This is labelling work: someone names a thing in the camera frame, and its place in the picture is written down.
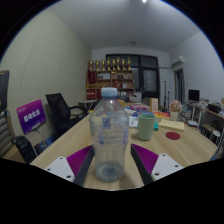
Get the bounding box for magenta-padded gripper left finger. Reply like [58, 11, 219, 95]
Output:
[43, 144, 96, 187]

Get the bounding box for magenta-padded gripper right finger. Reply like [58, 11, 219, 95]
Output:
[129, 143, 185, 186]

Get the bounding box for clear plastic water bottle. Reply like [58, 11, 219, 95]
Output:
[88, 87, 130, 183]

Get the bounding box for flat round red coaster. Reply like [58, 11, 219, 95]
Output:
[165, 131, 181, 141]

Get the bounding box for pale green cup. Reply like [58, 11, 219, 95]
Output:
[137, 113, 157, 141]

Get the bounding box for pale yellow notepad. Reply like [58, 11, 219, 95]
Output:
[158, 118, 186, 132]

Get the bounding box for black bag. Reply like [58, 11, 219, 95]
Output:
[12, 134, 38, 164]

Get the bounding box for orange book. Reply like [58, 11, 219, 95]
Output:
[155, 111, 171, 120]

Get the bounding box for white printed booklet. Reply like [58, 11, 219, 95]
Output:
[128, 115, 139, 129]

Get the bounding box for black office chair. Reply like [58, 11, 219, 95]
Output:
[45, 92, 88, 134]

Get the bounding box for pink flowers in white pot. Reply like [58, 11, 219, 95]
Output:
[168, 99, 183, 122]

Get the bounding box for purple sign board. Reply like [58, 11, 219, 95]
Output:
[16, 99, 47, 135]

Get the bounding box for small standing card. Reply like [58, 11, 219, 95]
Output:
[149, 97, 160, 114]

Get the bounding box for pink box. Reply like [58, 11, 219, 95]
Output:
[129, 104, 150, 113]

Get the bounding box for white round stool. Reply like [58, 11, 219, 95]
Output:
[209, 129, 222, 148]

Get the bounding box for grey ribbed suitcase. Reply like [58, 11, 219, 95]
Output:
[0, 109, 14, 158]

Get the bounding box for grey upholstered chair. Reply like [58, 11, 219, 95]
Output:
[141, 96, 151, 108]

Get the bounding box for black tripod stand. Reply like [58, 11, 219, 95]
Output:
[162, 79, 171, 113]

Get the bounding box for wooden side desk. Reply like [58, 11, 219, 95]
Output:
[186, 99, 224, 134]

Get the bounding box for black computer monitor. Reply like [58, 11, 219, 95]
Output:
[188, 88, 201, 103]

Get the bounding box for dark glass door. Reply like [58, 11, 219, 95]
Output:
[105, 53, 160, 100]

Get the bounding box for wooden shelf unit with trophies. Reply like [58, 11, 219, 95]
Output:
[85, 56, 134, 100]

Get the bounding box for black padded case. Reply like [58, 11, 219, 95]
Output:
[0, 69, 10, 113]

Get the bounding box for white wall air conditioner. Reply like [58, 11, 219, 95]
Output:
[170, 54, 185, 71]

